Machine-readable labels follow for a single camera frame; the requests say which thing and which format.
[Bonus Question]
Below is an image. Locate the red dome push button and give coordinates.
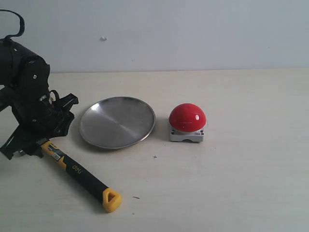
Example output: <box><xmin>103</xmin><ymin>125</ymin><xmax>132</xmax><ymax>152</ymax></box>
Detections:
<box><xmin>169</xmin><ymin>103</ymin><xmax>208</xmax><ymax>143</ymax></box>

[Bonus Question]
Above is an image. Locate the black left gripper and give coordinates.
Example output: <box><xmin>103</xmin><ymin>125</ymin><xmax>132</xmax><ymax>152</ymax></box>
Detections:
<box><xmin>0</xmin><ymin>90</ymin><xmax>79</xmax><ymax>160</ymax></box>

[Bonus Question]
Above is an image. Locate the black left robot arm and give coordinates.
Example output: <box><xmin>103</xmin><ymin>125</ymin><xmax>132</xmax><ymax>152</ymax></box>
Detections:
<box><xmin>0</xmin><ymin>39</ymin><xmax>79</xmax><ymax>160</ymax></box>

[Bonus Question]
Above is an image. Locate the yellow black claw hammer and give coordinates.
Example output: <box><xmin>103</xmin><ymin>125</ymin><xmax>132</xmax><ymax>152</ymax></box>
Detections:
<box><xmin>18</xmin><ymin>139</ymin><xmax>122</xmax><ymax>213</ymax></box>

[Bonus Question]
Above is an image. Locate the round steel plate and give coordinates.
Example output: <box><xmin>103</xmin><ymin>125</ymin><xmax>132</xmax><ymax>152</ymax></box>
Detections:
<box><xmin>79</xmin><ymin>96</ymin><xmax>156</xmax><ymax>150</ymax></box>

